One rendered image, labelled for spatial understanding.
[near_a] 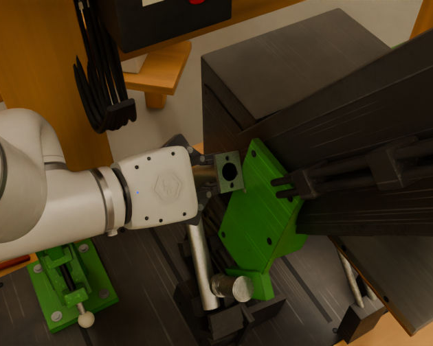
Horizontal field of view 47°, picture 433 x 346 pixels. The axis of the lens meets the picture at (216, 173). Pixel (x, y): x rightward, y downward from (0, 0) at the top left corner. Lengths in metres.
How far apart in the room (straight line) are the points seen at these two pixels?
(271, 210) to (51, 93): 0.39
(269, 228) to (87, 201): 0.25
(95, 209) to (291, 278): 0.49
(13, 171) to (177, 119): 2.16
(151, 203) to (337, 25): 0.50
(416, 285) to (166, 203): 0.37
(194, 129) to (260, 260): 1.78
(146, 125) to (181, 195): 1.86
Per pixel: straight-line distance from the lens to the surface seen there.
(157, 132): 2.47
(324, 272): 1.01
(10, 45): 0.77
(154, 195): 0.65
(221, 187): 0.70
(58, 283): 0.91
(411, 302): 0.75
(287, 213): 0.65
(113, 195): 0.61
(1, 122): 0.54
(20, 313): 1.01
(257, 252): 0.74
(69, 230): 0.61
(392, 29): 3.28
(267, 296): 0.75
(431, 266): 0.79
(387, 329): 0.98
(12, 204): 0.40
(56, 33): 0.78
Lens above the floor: 1.77
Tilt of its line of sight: 51 degrees down
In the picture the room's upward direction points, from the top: straight up
